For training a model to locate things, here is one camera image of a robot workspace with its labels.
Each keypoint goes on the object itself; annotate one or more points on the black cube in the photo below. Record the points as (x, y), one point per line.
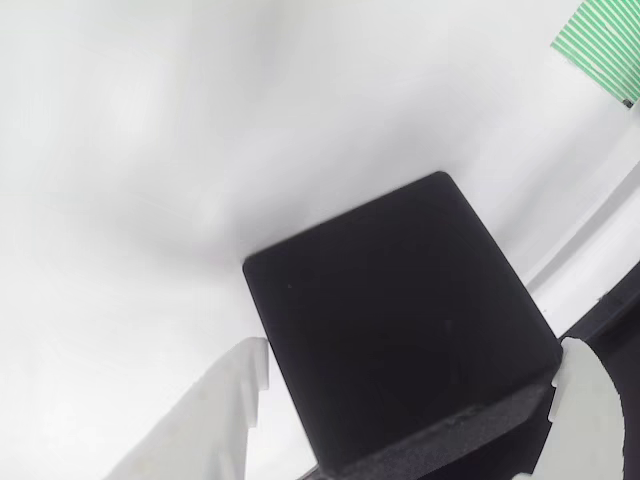
(395, 310)

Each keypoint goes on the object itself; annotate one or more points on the black partition panel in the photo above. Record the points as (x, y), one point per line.
(630, 325)

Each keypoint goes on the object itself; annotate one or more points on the green striped edge strip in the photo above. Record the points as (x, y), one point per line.
(605, 45)

